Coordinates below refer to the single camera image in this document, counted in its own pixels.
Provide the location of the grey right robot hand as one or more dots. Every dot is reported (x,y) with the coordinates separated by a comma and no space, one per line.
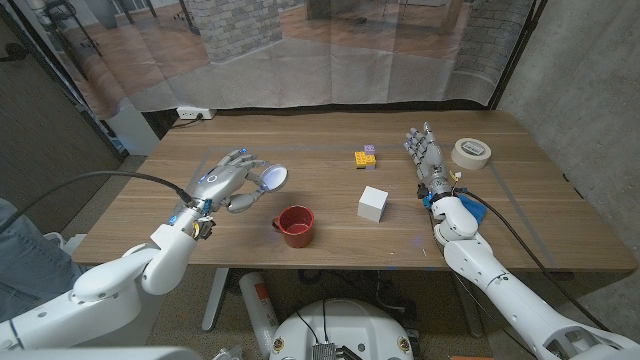
(432,162)

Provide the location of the blue flat object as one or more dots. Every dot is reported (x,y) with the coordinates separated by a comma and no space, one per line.
(475,207)

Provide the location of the white panel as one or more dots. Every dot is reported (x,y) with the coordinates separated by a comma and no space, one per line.
(132,130)

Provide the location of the white cube block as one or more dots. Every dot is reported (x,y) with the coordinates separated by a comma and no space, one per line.
(372,205)

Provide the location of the yellow toy brick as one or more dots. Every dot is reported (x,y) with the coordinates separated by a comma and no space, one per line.
(364,160)

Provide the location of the red ceramic mug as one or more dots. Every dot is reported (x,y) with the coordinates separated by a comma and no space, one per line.
(297,227)

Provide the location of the beige masking tape roll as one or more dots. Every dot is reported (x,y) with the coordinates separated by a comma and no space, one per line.
(472,152)

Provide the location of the white cylinder with orange label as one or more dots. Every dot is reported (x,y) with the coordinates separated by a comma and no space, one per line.
(257,310)

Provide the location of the white power strip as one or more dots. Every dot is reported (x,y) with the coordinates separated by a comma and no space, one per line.
(192,112)

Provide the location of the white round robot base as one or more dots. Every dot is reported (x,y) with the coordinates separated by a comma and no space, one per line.
(350,330)

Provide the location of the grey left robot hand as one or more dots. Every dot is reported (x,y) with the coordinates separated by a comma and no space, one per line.
(220,182)

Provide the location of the grey table leg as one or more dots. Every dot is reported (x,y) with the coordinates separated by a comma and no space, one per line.
(469,305)
(215,300)

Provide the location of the black backdrop stand pole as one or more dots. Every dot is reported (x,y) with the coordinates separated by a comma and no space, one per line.
(517,55)
(75,97)

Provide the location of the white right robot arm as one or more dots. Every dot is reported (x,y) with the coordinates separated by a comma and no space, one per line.
(510,295)

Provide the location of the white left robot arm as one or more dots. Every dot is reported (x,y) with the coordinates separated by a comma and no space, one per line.
(115,285)

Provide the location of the person's leg in jeans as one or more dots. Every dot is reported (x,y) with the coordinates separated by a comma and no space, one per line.
(30,265)

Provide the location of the white robot torso edge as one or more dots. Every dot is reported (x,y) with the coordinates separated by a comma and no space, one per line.
(100,354)

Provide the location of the purple toy brick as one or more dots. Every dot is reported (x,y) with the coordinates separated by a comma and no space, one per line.
(369,148)

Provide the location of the printed room backdrop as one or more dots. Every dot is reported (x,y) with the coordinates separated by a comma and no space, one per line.
(300,55)

